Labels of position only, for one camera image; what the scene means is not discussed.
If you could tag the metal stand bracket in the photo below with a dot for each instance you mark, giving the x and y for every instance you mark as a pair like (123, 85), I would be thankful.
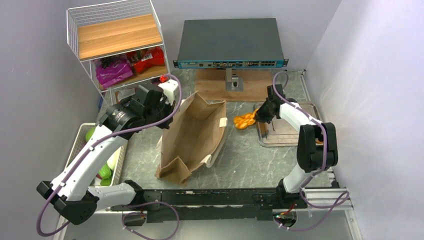
(233, 83)

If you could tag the brown burlap grocery bag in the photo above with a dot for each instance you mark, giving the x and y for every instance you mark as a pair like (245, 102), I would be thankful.
(194, 139)

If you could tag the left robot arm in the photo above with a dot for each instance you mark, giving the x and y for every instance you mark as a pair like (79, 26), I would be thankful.
(71, 193)

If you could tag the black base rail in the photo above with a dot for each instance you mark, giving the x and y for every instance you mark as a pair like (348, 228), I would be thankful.
(260, 204)

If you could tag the white perforated basket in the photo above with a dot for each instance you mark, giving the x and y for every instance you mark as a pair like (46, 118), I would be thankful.
(79, 144)

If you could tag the white daikon vegetable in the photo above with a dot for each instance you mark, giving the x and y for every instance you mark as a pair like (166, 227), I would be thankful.
(113, 159)

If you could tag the purple snack bag upper shelf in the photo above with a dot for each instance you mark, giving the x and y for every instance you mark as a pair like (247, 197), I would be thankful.
(119, 70)

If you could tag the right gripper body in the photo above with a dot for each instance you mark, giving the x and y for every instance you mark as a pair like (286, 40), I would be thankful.
(264, 112)

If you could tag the green lettuce toy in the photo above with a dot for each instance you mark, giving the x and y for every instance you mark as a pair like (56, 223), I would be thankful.
(105, 174)

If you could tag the dark network switch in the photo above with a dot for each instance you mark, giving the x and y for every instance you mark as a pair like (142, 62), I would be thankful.
(243, 43)

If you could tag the white wire shelf rack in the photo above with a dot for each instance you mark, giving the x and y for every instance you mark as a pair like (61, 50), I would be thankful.
(109, 29)

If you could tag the red snack bag upper shelf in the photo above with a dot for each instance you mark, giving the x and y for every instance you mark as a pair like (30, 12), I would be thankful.
(144, 59)

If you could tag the wooden board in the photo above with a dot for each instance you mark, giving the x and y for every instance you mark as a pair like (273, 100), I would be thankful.
(210, 84)

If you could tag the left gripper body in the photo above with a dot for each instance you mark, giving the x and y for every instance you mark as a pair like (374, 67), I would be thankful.
(165, 107)

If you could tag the metal tray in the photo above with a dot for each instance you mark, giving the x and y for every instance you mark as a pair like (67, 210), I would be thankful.
(279, 133)

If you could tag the green cabbage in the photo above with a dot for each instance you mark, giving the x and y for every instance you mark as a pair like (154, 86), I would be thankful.
(89, 134)

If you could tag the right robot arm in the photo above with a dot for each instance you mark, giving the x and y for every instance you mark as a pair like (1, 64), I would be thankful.
(317, 141)

